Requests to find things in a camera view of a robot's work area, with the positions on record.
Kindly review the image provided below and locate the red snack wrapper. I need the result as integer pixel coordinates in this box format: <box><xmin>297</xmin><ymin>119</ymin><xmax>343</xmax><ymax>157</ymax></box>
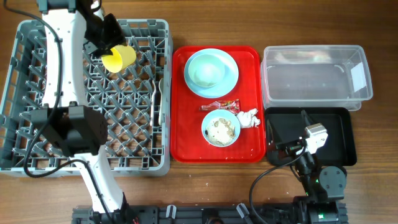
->
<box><xmin>199</xmin><ymin>99</ymin><xmax>241</xmax><ymax>114</ymax></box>

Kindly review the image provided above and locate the red plastic tray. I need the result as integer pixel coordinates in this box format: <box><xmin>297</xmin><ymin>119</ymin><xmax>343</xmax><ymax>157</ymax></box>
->
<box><xmin>170</xmin><ymin>46</ymin><xmax>266</xmax><ymax>164</ymax></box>

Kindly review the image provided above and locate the grey dishwasher rack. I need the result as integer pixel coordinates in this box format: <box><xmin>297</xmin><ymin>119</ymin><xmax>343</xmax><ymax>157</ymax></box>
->
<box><xmin>1</xmin><ymin>19</ymin><xmax>173</xmax><ymax>177</ymax></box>

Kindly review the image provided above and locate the blue bowl with rice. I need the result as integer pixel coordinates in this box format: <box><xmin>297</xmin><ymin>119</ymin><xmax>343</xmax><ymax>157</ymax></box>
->
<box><xmin>201</xmin><ymin>110</ymin><xmax>241</xmax><ymax>147</ymax></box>

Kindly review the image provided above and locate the clear plastic bin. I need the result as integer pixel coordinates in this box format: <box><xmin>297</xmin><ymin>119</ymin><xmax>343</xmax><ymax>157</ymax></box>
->
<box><xmin>261</xmin><ymin>45</ymin><xmax>373</xmax><ymax>111</ymax></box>

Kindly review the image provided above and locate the white tissue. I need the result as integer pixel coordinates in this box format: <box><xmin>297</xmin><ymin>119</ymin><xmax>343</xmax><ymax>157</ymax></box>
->
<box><xmin>236</xmin><ymin>108</ymin><xmax>261</xmax><ymax>128</ymax></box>

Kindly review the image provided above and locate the white plastic fork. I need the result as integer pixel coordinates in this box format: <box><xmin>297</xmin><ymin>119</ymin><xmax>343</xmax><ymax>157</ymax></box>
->
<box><xmin>150</xmin><ymin>79</ymin><xmax>157</xmax><ymax>127</ymax></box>

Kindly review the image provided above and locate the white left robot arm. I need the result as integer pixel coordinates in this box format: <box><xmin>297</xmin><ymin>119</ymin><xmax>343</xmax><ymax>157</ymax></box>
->
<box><xmin>30</xmin><ymin>1</ymin><xmax>131</xmax><ymax>223</ymax></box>

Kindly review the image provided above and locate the light green bowl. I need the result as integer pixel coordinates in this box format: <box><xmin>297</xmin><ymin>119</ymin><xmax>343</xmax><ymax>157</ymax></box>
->
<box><xmin>188</xmin><ymin>54</ymin><xmax>225</xmax><ymax>88</ymax></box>

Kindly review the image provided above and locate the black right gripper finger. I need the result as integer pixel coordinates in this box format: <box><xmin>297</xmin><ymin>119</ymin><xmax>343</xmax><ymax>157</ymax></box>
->
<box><xmin>266</xmin><ymin>119</ymin><xmax>287</xmax><ymax>144</ymax></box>
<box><xmin>300</xmin><ymin>110</ymin><xmax>314</xmax><ymax>127</ymax></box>

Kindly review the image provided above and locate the yellow plastic cup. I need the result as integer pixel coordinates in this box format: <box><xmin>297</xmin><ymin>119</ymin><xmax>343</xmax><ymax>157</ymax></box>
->
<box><xmin>101</xmin><ymin>45</ymin><xmax>136</xmax><ymax>73</ymax></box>

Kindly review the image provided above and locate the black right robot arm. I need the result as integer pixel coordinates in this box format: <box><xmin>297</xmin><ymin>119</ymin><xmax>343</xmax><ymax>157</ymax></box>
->
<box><xmin>265</xmin><ymin>110</ymin><xmax>346</xmax><ymax>223</ymax></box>

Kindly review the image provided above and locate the black plastic tray bin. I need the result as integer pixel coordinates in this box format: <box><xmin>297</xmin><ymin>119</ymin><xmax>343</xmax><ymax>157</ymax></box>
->
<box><xmin>264</xmin><ymin>107</ymin><xmax>357</xmax><ymax>166</ymax></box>

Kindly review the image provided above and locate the light blue plate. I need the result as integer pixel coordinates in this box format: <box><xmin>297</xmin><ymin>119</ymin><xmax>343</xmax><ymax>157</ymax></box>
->
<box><xmin>183</xmin><ymin>49</ymin><xmax>239</xmax><ymax>98</ymax></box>

